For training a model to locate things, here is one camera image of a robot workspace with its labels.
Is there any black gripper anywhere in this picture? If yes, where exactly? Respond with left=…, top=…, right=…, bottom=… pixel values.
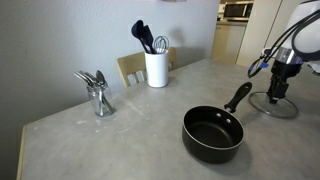
left=266, top=59, right=303, bottom=105

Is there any glass lid with black knob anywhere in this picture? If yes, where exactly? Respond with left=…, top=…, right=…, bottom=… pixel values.
left=248, top=91, right=300, bottom=119

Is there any black saucepan with handle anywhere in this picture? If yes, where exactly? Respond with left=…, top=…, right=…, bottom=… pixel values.
left=181, top=81, right=253, bottom=165

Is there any beige kitchen cabinet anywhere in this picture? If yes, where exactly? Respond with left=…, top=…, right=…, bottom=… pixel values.
left=210, top=21, right=248, bottom=65

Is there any microwave oven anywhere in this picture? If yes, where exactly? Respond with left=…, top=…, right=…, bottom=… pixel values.
left=222, top=1, right=254, bottom=20

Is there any white utensil holder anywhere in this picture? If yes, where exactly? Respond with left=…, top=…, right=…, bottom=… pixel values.
left=144, top=49, right=170, bottom=89

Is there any metal whisk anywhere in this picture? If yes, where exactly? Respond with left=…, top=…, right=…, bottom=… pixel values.
left=152, top=35, right=170, bottom=55

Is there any black spatula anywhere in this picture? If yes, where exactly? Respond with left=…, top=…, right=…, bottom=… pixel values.
left=143, top=24, right=157, bottom=54

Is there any wooden chair with slatted back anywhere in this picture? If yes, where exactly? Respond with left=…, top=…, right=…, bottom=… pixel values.
left=116, top=47, right=178, bottom=88

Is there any black ladle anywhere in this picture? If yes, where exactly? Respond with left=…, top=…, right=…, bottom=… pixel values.
left=130, top=19, right=153, bottom=54

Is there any glass jar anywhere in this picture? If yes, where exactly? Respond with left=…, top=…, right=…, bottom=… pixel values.
left=86, top=83, right=116, bottom=118

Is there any black cable bundle blue tape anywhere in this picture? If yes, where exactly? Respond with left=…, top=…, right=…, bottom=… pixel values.
left=247, top=9, right=320, bottom=79

